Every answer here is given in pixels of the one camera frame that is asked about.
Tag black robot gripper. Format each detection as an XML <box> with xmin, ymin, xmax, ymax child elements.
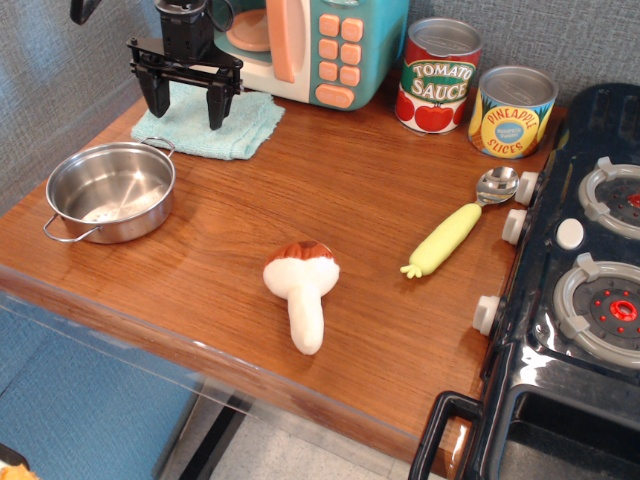
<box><xmin>127</xmin><ymin>1</ymin><xmax>242</xmax><ymax>131</ymax></box>

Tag light blue cloth napkin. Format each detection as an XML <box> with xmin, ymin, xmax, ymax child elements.
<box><xmin>130</xmin><ymin>79</ymin><xmax>287</xmax><ymax>161</ymax></box>

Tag teal toy microwave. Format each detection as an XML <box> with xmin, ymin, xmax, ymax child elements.
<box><xmin>212</xmin><ymin>0</ymin><xmax>409</xmax><ymax>111</ymax></box>

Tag small stainless steel pot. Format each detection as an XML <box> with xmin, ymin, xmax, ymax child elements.
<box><xmin>43</xmin><ymin>137</ymin><xmax>177</xmax><ymax>244</ymax></box>

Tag plush mushroom toy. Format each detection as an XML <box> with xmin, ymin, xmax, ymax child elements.
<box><xmin>263</xmin><ymin>240</ymin><xmax>340</xmax><ymax>355</ymax></box>

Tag tomato sauce can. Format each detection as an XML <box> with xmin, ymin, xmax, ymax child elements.
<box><xmin>395</xmin><ymin>17</ymin><xmax>483</xmax><ymax>134</ymax></box>

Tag pineapple slices can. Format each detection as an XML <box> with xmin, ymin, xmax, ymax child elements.
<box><xmin>468</xmin><ymin>65</ymin><xmax>558</xmax><ymax>159</ymax></box>

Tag orange object at corner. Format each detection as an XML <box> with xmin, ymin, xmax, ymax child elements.
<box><xmin>0</xmin><ymin>444</ymin><xmax>39</xmax><ymax>480</ymax></box>

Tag black toy stove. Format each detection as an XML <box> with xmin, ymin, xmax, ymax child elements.
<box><xmin>410</xmin><ymin>83</ymin><xmax>639</xmax><ymax>479</ymax></box>

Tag black braided cable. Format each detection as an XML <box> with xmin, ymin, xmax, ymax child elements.
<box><xmin>69</xmin><ymin>0</ymin><xmax>104</xmax><ymax>26</ymax></box>

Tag spoon with yellow-green handle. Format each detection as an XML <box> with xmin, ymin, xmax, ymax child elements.
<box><xmin>400</xmin><ymin>166</ymin><xmax>519</xmax><ymax>279</ymax></box>

